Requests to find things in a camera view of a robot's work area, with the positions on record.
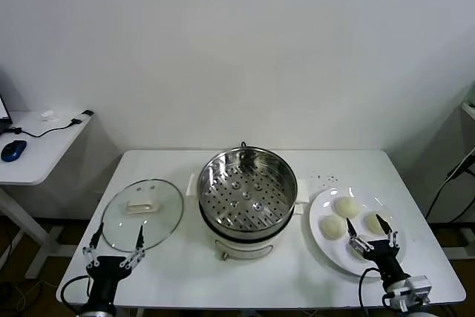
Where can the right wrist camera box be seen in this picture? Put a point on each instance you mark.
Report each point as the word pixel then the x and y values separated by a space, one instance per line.
pixel 417 287

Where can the stainless steel steamer basket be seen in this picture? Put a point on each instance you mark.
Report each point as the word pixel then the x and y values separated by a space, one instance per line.
pixel 215 168

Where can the blue computer mouse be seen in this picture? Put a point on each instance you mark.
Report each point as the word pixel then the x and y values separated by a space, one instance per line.
pixel 14 150

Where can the glass pot lid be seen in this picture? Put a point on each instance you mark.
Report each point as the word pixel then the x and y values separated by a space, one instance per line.
pixel 156 220

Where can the white shelf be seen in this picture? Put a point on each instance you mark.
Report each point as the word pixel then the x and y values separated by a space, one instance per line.
pixel 468 106

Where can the white side desk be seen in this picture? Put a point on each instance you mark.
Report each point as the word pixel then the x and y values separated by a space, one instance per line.
pixel 37 161

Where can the crumpled white tissue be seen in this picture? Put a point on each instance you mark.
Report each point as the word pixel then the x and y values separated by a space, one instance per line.
pixel 48 115

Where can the white electric cooker pot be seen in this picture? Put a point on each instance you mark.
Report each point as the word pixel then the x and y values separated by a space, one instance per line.
pixel 241 248

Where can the pale green object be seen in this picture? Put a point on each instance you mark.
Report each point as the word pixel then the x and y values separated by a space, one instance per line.
pixel 471 94

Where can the white work table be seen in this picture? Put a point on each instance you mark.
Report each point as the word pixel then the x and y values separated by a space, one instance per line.
pixel 289 291

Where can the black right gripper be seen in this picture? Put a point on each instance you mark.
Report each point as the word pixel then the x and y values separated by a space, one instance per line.
pixel 384 259

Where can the black laptop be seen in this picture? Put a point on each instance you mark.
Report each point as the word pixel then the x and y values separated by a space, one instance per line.
pixel 3 109

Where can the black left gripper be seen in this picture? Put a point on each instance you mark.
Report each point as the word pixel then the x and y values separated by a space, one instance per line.
pixel 107 272

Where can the white round plate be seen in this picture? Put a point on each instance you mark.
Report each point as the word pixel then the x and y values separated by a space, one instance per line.
pixel 326 250

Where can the white steamed baozi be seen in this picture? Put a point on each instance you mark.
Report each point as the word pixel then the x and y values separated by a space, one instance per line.
pixel 332 227
pixel 355 252
pixel 346 206
pixel 372 222

